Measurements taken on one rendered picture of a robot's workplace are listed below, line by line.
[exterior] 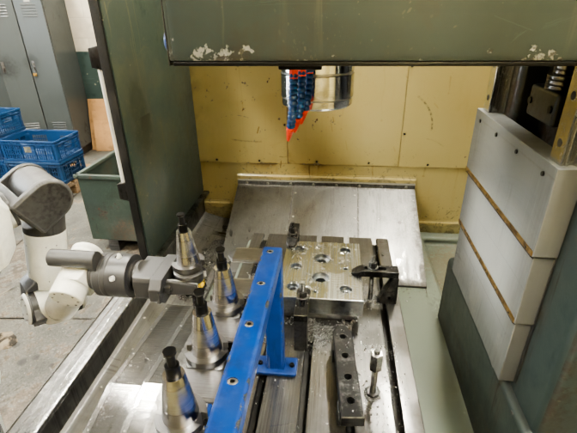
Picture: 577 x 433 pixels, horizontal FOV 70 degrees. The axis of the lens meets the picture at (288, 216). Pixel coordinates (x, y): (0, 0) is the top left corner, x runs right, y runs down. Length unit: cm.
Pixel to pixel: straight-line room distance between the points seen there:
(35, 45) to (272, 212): 423
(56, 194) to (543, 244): 101
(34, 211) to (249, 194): 125
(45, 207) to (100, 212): 231
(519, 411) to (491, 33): 79
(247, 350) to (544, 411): 63
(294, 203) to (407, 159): 58
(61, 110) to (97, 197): 261
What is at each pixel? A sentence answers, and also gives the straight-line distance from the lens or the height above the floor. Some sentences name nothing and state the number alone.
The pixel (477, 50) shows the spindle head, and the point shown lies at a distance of 66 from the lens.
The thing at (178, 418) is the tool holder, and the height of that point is 124.
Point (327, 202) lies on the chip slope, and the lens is 204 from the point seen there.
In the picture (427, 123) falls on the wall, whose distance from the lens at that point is 206.
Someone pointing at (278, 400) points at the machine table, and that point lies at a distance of 99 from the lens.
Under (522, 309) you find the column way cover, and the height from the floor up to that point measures 111.
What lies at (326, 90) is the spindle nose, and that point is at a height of 151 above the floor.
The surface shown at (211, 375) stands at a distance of 62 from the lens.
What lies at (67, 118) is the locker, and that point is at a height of 50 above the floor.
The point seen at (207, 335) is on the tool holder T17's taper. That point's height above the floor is 126.
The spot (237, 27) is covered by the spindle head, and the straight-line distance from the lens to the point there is 64.
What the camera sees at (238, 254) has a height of 122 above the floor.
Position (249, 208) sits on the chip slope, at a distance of 205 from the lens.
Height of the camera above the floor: 167
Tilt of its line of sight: 27 degrees down
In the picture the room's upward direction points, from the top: 1 degrees counter-clockwise
